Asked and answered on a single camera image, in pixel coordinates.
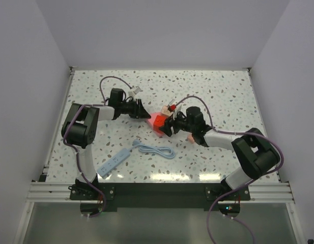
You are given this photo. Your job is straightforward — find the small pink plug adapter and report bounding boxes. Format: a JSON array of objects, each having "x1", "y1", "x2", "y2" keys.
[{"x1": 187, "y1": 134, "x2": 195, "y2": 144}]

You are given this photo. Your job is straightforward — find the light blue power strip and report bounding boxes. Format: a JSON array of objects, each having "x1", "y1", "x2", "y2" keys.
[{"x1": 97, "y1": 148, "x2": 130, "y2": 178}]

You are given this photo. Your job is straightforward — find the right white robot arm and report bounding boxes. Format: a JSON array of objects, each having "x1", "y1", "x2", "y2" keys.
[{"x1": 159, "y1": 106, "x2": 283, "y2": 200}]

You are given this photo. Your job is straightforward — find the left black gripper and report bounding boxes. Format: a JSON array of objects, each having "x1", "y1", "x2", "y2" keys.
[{"x1": 119, "y1": 99, "x2": 150, "y2": 119}]

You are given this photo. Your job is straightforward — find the aluminium frame rail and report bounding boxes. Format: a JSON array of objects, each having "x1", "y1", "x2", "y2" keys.
[{"x1": 26, "y1": 182, "x2": 72, "y2": 203}]

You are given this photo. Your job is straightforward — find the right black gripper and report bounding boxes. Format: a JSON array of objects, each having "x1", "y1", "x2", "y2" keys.
[{"x1": 159, "y1": 109, "x2": 195, "y2": 138}]

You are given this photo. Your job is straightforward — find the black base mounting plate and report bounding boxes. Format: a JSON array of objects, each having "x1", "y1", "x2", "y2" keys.
[{"x1": 69, "y1": 182, "x2": 251, "y2": 213}]

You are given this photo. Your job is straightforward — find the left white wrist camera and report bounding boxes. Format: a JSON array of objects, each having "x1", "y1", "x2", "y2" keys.
[{"x1": 128, "y1": 86, "x2": 142, "y2": 100}]

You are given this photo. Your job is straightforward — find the pink triangular power socket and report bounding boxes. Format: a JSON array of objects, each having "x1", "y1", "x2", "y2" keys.
[{"x1": 146, "y1": 112, "x2": 163, "y2": 138}]

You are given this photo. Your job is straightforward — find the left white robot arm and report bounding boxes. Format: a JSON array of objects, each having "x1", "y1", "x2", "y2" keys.
[{"x1": 61, "y1": 88, "x2": 151, "y2": 199}]

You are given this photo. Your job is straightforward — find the red cube socket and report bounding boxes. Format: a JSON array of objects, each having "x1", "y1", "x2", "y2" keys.
[{"x1": 153, "y1": 115, "x2": 167, "y2": 134}]

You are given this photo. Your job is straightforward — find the beige cube socket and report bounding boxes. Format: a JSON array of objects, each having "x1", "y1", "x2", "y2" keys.
[{"x1": 160, "y1": 106, "x2": 172, "y2": 117}]

